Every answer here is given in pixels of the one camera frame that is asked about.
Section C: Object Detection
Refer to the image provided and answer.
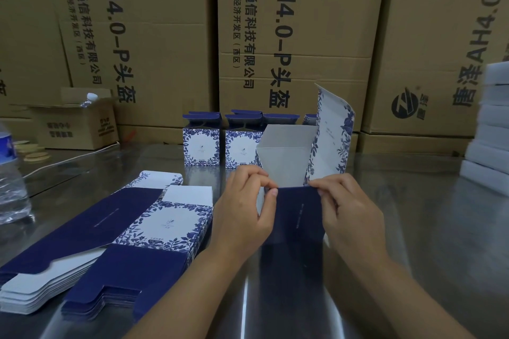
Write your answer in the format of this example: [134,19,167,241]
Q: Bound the blue floral paper box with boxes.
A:
[254,83,356,249]

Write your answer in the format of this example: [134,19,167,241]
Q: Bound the stack of flat box blanks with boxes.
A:
[0,170,214,323]

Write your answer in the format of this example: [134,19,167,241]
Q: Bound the person's left forearm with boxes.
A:
[129,245,255,339]

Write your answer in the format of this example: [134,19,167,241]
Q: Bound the low cardboard carton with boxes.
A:
[355,131,475,157]
[115,123,218,145]

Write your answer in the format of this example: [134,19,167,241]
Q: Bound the round wooden discs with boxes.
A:
[13,140,51,163]

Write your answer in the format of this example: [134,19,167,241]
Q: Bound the white cable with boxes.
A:
[18,141,121,178]

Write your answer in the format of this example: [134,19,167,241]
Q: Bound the large printed cardboard carton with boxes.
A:
[217,0,390,133]
[56,0,218,129]
[0,0,73,119]

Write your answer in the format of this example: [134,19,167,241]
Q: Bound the person's right hand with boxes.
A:
[308,174,389,272]

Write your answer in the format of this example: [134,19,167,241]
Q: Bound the clear water bottle blue label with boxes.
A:
[0,119,33,226]

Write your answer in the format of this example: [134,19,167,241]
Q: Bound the small open cardboard box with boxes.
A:
[29,87,120,151]

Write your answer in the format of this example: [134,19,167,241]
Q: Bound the stack of white foam pads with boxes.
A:
[460,61,509,187]

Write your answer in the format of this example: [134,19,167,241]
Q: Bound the person's right forearm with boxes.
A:
[344,253,478,339]

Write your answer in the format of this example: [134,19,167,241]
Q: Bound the large carton with round logo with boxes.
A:
[360,0,509,139]

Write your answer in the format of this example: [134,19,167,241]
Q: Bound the person's left hand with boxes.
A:
[209,166,279,262]

